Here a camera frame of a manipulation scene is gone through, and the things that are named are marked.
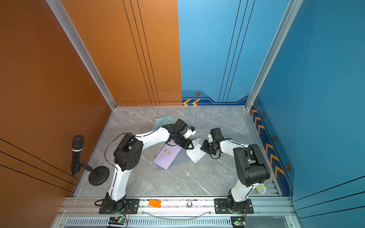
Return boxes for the right green circuit board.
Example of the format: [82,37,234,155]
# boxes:
[230,217,246,228]

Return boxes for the teal envelope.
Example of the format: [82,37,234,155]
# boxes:
[152,115,177,131]

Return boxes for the black microphone on stand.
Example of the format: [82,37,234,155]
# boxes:
[70,135,110,186]

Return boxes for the plain white paper sheet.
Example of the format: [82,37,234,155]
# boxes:
[186,138,207,163]

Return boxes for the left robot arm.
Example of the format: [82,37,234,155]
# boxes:
[105,119,196,213]

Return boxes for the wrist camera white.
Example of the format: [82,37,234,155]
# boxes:
[184,126,196,139]
[208,132,214,143]

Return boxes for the green circuit board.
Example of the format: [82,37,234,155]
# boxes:
[108,217,128,228]
[230,217,246,228]

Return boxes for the silver knob on rail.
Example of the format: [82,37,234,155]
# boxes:
[186,201,193,208]

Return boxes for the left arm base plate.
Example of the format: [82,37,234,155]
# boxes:
[99,198,140,215]

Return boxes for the purple envelope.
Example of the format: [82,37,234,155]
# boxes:
[153,144,182,171]

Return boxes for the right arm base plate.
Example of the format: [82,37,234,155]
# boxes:
[214,198,254,215]

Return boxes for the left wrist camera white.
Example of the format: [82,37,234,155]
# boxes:
[184,126,196,139]

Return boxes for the orange lego brick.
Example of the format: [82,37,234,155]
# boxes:
[148,199,162,208]

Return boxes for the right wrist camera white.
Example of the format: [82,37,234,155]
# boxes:
[208,132,214,143]

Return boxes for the aluminium front rail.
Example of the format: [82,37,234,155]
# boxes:
[57,197,296,217]

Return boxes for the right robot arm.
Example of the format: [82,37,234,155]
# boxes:
[201,128,271,214]

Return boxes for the grey envelope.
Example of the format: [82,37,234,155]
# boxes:
[169,149,190,168]

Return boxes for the left green circuit board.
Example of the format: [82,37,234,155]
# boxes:
[108,217,128,228]

